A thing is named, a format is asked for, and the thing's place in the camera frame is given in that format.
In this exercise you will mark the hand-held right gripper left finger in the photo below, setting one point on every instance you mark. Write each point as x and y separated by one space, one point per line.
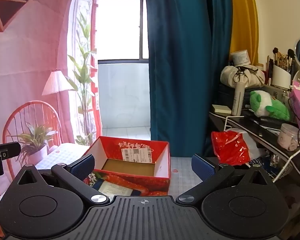
83 166

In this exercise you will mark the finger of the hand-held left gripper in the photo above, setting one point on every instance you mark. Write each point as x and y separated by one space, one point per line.
3 151

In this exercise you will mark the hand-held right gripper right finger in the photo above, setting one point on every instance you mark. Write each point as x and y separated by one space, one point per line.
202 167

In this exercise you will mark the red strawberry print cardboard box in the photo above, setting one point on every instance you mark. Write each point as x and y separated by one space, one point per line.
162 162

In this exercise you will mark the light plaid table cloth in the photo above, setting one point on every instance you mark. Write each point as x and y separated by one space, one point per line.
185 177

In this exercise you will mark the red plastic bag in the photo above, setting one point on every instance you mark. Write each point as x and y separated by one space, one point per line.
230 147

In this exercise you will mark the blue patterned cloth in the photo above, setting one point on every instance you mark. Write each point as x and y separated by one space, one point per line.
261 161

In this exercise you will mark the pale yellow notepad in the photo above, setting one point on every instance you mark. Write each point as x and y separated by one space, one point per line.
221 108

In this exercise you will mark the black desk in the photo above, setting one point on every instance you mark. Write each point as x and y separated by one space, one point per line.
252 126

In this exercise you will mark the white spray bottle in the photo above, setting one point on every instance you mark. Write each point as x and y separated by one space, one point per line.
238 100

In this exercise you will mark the clear jar with pink pads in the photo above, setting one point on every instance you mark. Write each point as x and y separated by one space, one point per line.
288 137

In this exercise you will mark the green plush toy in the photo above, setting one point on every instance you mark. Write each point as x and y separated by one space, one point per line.
267 102

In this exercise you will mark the pink printed backdrop cloth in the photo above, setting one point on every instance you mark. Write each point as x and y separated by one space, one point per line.
27 55

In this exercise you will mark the teal curtain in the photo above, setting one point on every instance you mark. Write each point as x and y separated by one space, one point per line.
185 67

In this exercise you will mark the white brush holder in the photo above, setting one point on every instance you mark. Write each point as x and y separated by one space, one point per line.
281 77

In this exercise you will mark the bunch of makeup brushes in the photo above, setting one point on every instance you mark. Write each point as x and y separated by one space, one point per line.
281 57

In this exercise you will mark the yellow curtain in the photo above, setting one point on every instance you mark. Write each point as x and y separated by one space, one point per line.
242 20

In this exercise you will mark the dark framed window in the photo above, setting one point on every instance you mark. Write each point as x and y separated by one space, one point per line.
143 25

